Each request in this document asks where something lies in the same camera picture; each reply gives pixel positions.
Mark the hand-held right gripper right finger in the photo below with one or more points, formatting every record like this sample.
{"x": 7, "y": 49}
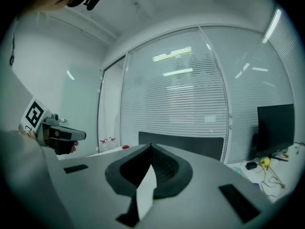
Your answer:
{"x": 170, "y": 170}

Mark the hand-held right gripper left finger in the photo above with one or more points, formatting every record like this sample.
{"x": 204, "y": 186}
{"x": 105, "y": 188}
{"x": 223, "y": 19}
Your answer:
{"x": 129, "y": 173}

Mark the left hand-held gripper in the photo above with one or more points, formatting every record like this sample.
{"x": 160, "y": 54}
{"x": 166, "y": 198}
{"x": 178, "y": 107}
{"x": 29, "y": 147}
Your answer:
{"x": 35, "y": 114}

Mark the person's left forearm white sleeve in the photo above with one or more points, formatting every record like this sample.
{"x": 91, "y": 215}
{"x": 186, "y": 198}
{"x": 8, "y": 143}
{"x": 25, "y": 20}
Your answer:
{"x": 26, "y": 182}

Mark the person's left hand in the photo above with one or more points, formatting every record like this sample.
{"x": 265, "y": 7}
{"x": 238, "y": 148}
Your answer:
{"x": 26, "y": 132}

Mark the small red object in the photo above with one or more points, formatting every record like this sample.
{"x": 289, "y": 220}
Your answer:
{"x": 125, "y": 147}

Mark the clear bottle red cap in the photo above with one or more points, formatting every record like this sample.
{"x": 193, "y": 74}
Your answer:
{"x": 104, "y": 146}
{"x": 112, "y": 144}

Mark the glass door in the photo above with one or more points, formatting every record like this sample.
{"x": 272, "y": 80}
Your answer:
{"x": 110, "y": 104}

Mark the white paper label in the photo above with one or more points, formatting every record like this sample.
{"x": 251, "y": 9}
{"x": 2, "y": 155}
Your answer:
{"x": 210, "y": 119}

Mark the white window blinds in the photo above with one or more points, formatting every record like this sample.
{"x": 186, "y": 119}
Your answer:
{"x": 174, "y": 96}

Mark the person's white shirt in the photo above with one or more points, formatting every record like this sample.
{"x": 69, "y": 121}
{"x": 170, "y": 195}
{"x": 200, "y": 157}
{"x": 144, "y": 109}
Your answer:
{"x": 14, "y": 92}

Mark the small black box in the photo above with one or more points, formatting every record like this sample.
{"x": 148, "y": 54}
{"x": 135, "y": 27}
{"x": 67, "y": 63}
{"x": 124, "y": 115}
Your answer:
{"x": 251, "y": 165}

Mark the yellow round object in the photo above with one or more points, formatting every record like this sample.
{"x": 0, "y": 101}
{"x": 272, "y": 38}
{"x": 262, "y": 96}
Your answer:
{"x": 265, "y": 161}

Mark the black computer monitor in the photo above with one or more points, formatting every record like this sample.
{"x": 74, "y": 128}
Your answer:
{"x": 275, "y": 130}

